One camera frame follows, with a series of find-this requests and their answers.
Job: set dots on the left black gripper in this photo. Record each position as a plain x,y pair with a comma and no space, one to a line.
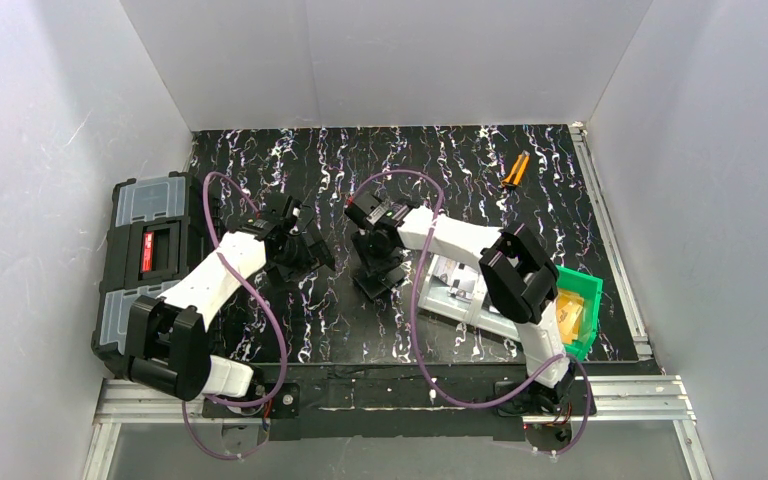
311,250

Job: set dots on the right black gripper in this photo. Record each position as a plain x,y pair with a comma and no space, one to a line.
379,271

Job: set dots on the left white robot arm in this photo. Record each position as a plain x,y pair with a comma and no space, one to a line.
205,298

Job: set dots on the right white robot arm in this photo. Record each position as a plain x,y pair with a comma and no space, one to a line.
521,280

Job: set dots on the white cards in left bin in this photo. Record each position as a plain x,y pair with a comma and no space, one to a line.
460,279

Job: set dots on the gold cards in green bin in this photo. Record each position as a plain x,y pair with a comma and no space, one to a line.
569,315

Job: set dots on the grey bin left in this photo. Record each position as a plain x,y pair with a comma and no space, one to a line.
434,298

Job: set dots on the grey bin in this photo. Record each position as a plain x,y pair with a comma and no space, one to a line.
496,318
434,298

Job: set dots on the grey bin middle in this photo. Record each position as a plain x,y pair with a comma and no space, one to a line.
496,318

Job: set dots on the black tool box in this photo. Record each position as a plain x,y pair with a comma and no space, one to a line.
157,236

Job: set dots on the orange black utility knife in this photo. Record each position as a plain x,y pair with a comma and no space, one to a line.
516,173

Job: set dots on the green bin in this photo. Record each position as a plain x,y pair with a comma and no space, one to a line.
590,289

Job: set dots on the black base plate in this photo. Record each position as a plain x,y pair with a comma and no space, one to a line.
394,400

